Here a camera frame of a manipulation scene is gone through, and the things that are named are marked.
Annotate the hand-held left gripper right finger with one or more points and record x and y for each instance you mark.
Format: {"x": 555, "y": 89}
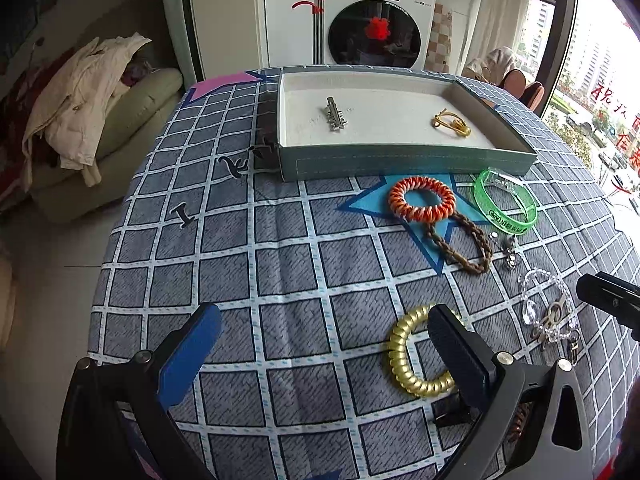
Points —
{"x": 460, "y": 355}

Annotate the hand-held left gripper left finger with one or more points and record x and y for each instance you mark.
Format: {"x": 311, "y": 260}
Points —
{"x": 190, "y": 355}

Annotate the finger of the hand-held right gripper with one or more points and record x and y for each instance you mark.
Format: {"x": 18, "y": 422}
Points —
{"x": 607, "y": 295}

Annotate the grey box with white inside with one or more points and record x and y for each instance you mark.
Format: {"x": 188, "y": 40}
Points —
{"x": 390, "y": 110}

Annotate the black hair clip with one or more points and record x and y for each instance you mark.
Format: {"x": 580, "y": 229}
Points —
{"x": 452, "y": 416}

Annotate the grey checked table cloth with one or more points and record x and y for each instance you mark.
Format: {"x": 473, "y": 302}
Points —
{"x": 280, "y": 270}

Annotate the dark brown hair clip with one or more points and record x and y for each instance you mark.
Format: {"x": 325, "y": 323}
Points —
{"x": 265, "y": 152}

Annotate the brown chair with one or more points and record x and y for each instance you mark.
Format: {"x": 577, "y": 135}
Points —
{"x": 520, "y": 85}

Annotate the beige sofa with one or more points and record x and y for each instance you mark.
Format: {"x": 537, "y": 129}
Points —
{"x": 145, "y": 105}

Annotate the beige cloth on chair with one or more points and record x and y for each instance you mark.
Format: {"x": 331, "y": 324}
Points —
{"x": 495, "y": 62}

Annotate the silver metal hair clip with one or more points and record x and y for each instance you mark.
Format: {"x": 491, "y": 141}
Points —
{"x": 331, "y": 114}

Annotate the cream jacket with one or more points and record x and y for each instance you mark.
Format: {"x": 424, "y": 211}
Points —
{"x": 85, "y": 95}

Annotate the white curtain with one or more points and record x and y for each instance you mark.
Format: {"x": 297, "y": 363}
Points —
{"x": 500, "y": 5}

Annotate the white cabinet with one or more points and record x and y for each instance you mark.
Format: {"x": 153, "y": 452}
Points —
{"x": 225, "y": 15}

